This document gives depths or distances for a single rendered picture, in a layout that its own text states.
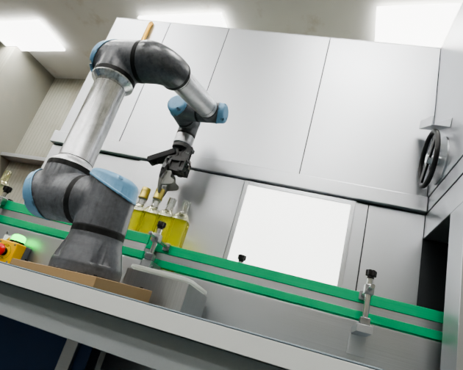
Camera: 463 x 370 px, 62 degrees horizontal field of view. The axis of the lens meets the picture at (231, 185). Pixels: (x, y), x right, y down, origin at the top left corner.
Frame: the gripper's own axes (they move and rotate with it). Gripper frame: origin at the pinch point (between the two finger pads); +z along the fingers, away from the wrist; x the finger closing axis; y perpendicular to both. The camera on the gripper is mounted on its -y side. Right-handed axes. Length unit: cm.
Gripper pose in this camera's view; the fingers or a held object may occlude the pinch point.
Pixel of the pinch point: (159, 191)
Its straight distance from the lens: 147.2
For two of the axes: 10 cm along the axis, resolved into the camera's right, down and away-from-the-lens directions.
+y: 9.5, 1.8, -2.5
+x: 1.6, 4.1, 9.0
